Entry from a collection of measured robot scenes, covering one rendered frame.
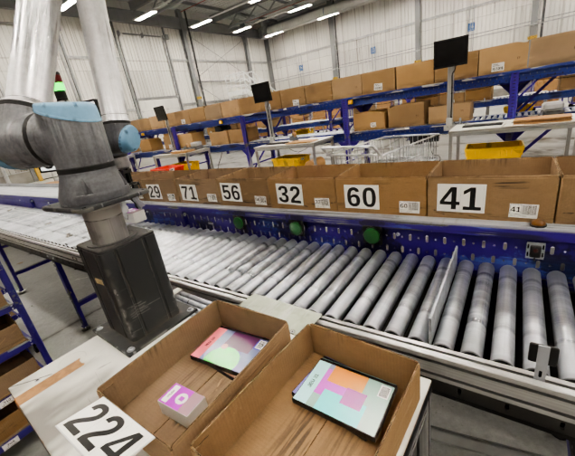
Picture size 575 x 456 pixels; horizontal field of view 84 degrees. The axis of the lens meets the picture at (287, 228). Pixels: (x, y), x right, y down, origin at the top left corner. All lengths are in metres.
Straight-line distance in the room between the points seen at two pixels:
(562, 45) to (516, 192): 4.57
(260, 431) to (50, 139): 0.88
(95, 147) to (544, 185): 1.37
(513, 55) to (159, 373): 5.58
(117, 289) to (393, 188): 1.07
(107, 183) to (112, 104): 0.34
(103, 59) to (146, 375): 0.98
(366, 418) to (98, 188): 0.87
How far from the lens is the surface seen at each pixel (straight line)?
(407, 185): 1.37
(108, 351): 1.21
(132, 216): 1.49
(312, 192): 1.55
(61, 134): 1.04
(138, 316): 1.15
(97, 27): 1.34
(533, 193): 1.33
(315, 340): 0.89
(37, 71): 1.27
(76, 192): 1.04
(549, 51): 5.80
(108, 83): 1.29
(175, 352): 1.01
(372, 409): 0.76
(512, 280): 1.27
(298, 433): 0.77
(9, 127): 1.17
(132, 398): 0.98
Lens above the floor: 1.37
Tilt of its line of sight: 20 degrees down
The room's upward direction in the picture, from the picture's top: 9 degrees counter-clockwise
